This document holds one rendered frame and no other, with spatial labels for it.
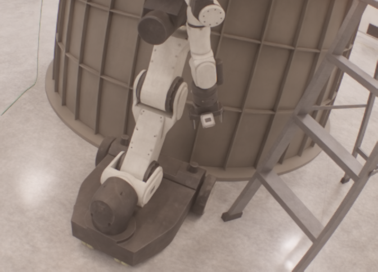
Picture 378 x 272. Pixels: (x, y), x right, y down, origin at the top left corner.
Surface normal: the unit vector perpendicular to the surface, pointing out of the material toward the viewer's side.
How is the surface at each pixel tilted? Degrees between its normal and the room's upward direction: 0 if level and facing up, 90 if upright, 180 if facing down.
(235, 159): 90
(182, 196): 0
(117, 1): 90
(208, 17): 101
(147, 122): 60
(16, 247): 0
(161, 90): 65
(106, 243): 90
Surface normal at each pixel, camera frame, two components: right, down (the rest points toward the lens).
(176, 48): -0.28, 0.29
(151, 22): -0.36, 0.64
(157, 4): -0.18, -0.04
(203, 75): 0.25, 0.72
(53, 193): 0.20, -0.83
